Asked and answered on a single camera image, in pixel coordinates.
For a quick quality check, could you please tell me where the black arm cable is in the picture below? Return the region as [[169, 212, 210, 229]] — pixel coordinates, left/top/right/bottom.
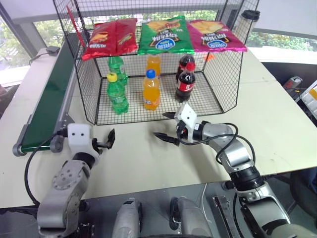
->
[[178, 122, 256, 172], [24, 130, 69, 206]]

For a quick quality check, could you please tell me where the black wire rack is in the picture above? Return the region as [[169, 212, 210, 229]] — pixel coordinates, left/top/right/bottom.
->
[[53, 0, 260, 126]]

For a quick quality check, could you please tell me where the pink chips bag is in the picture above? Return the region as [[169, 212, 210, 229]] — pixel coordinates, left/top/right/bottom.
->
[[187, 19, 248, 53]]

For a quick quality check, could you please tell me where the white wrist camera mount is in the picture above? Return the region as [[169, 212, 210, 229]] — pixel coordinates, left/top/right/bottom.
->
[[67, 123, 95, 159], [174, 103, 199, 142]]

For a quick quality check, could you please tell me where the green chips bag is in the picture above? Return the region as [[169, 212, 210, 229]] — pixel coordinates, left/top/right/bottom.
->
[[137, 15, 195, 56]]

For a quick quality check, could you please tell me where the grey adapter cable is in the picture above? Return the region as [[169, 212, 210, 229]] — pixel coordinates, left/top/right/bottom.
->
[[28, 51, 50, 66]]

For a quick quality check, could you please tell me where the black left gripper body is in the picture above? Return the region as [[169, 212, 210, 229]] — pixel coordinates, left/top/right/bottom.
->
[[92, 138, 104, 155]]

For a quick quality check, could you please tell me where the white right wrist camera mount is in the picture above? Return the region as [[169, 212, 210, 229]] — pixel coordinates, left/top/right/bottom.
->
[[174, 103, 199, 142]]

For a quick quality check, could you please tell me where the yellow white box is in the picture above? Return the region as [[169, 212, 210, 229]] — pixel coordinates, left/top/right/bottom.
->
[[300, 79, 317, 114]]

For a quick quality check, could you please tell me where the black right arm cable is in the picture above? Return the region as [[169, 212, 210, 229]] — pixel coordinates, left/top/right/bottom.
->
[[178, 122, 256, 172]]

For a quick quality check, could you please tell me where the green soda bottle yellow cap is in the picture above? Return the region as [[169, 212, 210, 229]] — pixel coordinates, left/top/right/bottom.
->
[[106, 72, 130, 116], [107, 56, 129, 86]]

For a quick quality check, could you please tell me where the red tag strip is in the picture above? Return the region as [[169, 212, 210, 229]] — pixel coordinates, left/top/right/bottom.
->
[[66, 5, 85, 47]]

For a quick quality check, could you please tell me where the black metal bracket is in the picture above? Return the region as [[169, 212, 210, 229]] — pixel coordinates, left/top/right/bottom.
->
[[212, 195, 237, 238]]

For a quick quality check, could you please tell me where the red chips bag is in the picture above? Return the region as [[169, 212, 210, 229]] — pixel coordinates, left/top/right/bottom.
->
[[81, 17, 139, 61]]

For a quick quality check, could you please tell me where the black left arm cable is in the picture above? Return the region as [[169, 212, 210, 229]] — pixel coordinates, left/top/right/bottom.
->
[[24, 130, 69, 206]]

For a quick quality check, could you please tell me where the grey power adapter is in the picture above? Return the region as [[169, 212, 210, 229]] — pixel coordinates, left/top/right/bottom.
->
[[46, 46, 59, 58]]

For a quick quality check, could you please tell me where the green conveyor belt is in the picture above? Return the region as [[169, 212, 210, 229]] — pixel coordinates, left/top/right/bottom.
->
[[12, 33, 90, 157]]

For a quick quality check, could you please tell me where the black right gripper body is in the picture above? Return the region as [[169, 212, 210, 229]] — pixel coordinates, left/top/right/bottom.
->
[[174, 119, 190, 147]]

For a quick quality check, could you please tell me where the orange soda bottle blue cap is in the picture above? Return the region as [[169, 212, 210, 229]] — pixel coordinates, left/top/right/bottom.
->
[[142, 69, 161, 112], [145, 54, 163, 77]]

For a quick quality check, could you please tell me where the clear tumbler black lid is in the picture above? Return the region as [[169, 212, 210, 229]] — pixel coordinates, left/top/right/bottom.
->
[[234, 9, 262, 44]]

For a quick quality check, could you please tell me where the cola bottle red cap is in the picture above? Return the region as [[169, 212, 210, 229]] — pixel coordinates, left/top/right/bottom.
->
[[174, 62, 197, 103], [176, 54, 196, 74]]

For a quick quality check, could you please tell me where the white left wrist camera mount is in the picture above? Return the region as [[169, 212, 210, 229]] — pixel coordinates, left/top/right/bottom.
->
[[67, 123, 95, 159]]

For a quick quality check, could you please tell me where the grey rounded robot leg housing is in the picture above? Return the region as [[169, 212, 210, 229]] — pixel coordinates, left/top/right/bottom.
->
[[170, 197, 214, 238], [111, 198, 144, 238]]

